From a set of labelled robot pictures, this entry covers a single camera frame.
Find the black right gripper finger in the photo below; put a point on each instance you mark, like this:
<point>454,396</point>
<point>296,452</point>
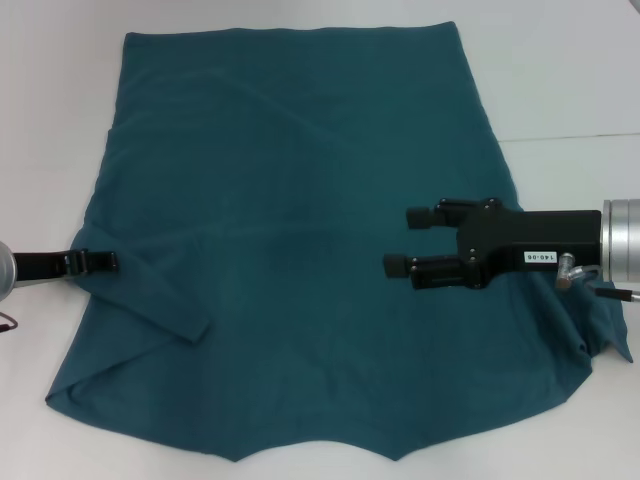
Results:
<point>398,265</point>
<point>422,219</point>

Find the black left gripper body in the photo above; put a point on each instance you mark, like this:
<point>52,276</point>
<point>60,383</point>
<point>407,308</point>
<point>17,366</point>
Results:
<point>47,262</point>

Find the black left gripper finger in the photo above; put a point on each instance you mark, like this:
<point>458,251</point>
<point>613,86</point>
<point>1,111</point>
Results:
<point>102,261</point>

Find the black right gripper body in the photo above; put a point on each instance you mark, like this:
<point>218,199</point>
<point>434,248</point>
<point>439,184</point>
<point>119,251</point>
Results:
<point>530,240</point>

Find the teal blue shirt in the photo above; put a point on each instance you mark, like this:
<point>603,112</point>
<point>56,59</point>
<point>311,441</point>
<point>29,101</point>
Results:
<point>310,225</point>

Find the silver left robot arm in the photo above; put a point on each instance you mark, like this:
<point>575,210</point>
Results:
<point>6,272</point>

